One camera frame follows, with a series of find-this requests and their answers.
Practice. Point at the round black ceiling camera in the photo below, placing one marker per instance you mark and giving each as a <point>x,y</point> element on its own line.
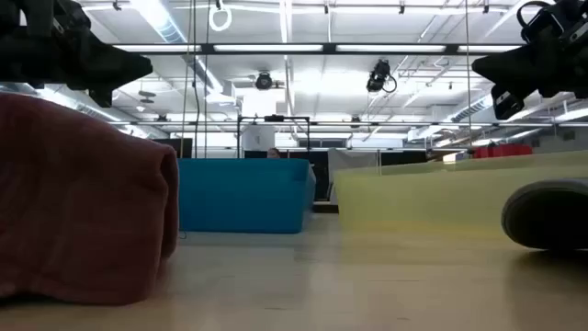
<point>263,81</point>

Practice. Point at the translucent yellow plastic bin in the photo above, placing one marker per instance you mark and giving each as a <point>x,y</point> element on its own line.
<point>413,197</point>

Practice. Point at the black horizontal frame rail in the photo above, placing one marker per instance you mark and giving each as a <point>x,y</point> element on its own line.
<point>367,123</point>

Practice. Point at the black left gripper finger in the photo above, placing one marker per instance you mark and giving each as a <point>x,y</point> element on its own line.
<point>101,96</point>
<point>105,69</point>

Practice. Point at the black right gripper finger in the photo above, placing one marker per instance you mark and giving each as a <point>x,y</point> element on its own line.
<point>507,103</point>
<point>519,69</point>

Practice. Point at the person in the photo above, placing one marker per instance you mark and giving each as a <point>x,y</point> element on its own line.
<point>273,153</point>

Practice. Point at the thin vertical rod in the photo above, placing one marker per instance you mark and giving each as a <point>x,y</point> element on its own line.
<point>468,92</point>

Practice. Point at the grey felt brimmed hat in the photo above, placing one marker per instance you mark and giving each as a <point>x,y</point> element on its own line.
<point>551,220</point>

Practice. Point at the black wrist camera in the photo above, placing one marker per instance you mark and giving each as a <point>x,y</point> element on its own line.
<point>560,18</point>
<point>73,16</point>

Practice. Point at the maroon knit hat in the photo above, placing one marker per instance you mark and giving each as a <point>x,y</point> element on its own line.
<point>82,197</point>

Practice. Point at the blue plastic bin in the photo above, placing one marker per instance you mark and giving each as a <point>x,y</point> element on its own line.
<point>243,197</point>

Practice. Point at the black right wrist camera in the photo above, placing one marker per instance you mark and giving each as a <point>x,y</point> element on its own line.
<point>560,18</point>

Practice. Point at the black monitor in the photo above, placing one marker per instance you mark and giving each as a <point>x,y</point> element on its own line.
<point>177,147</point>

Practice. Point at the red storage boxes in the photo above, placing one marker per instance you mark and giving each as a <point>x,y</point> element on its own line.
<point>503,151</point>

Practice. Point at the black crossbar with light strips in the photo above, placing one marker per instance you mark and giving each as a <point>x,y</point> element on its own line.
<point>328,48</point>

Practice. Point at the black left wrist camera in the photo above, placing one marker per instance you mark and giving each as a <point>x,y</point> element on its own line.
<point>73,16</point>

